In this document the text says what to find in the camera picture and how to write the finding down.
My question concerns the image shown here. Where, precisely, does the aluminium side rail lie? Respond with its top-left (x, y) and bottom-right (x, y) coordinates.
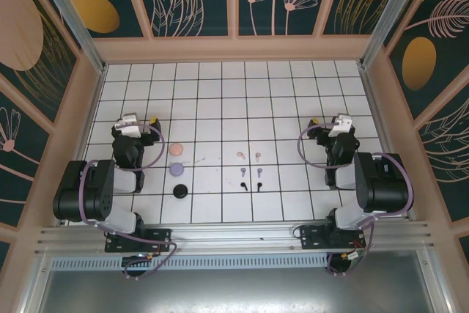
top-left (361, 65), bottom-right (417, 222)
top-left (54, 65), bottom-right (108, 227)

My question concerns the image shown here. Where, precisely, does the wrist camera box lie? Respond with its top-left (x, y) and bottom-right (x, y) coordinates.
top-left (112, 114), bottom-right (142, 138)
top-left (328, 114), bottom-right (355, 139)

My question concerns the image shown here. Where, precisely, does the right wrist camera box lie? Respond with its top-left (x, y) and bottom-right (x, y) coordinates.
top-left (328, 114), bottom-right (355, 139)

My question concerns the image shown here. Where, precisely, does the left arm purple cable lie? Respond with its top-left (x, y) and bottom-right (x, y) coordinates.
top-left (81, 123), bottom-right (179, 279)

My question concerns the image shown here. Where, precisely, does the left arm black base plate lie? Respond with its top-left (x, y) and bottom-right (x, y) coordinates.
top-left (105, 228), bottom-right (173, 254)

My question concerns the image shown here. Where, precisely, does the aluminium corner post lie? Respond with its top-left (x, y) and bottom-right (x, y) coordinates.
top-left (358, 0), bottom-right (422, 69)
top-left (29, 0), bottom-right (108, 74)

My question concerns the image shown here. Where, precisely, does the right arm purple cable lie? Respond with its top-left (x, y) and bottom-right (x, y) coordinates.
top-left (297, 123), bottom-right (415, 276)

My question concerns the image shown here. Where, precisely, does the aluminium mounting rail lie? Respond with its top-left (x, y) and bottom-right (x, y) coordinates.
top-left (34, 220), bottom-right (435, 256)

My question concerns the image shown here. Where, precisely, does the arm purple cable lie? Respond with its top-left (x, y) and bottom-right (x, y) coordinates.
top-left (297, 123), bottom-right (415, 276)
top-left (81, 123), bottom-right (179, 279)

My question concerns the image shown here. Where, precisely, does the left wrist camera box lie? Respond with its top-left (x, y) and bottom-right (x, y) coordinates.
top-left (112, 114), bottom-right (142, 138)

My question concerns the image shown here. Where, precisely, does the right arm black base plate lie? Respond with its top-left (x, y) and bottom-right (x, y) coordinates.
top-left (299, 225), bottom-right (367, 251)

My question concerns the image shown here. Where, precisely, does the slotted grey cable duct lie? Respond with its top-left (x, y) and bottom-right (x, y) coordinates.
top-left (49, 254), bottom-right (333, 272)

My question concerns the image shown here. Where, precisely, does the grey metal sheet panel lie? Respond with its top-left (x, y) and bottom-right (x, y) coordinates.
top-left (21, 250), bottom-right (459, 313)

